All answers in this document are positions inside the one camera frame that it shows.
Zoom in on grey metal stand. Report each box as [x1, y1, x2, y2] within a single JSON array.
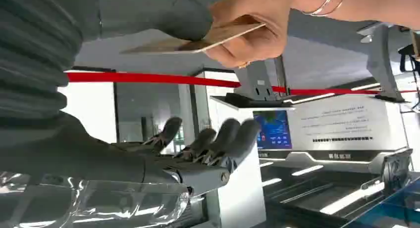
[[233, 56, 293, 109], [357, 22, 409, 103]]

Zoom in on red barrier tape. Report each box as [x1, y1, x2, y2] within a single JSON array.
[[66, 72, 420, 96]]

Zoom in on clear plastic wrap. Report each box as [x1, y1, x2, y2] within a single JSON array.
[[0, 171, 191, 228]]

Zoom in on white kiosk with screen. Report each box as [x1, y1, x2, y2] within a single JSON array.
[[210, 93, 415, 174]]

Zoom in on thin silver bangle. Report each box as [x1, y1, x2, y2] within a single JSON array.
[[313, 0, 349, 18], [300, 0, 337, 15]]

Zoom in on black stand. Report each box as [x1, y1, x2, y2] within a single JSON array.
[[397, 44, 420, 113]]

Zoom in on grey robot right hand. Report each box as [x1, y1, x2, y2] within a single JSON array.
[[0, 0, 263, 197]]

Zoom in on person's left hand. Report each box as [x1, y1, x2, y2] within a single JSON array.
[[205, 0, 296, 69]]

